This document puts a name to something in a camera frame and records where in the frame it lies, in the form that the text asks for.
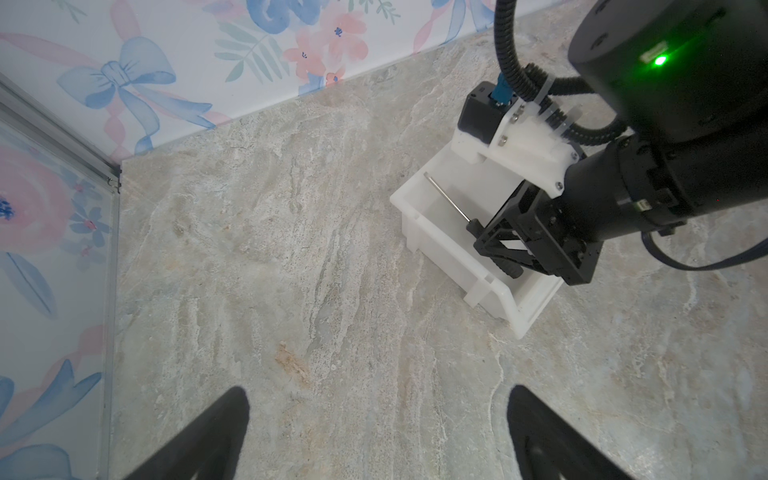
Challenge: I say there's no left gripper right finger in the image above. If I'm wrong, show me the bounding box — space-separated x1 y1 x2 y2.
507 385 630 479

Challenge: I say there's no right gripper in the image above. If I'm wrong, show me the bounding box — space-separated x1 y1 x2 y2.
472 181 603 285

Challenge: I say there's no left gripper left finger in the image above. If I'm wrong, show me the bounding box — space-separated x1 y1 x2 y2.
128 386 250 479

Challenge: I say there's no black handled screwdriver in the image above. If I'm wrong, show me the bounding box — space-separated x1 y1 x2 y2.
423 172 484 238

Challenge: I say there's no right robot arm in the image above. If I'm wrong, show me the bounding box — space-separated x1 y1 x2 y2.
459 1 767 286

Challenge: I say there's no white plastic bin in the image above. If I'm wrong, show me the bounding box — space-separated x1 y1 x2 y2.
390 145 563 339

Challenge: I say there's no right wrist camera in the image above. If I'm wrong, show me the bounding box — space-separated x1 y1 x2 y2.
451 81 581 198

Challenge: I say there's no black corrugated cable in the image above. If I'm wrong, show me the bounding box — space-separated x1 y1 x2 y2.
493 0 628 147

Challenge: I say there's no left aluminium corner post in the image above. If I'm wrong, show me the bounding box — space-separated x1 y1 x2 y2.
1 74 121 193

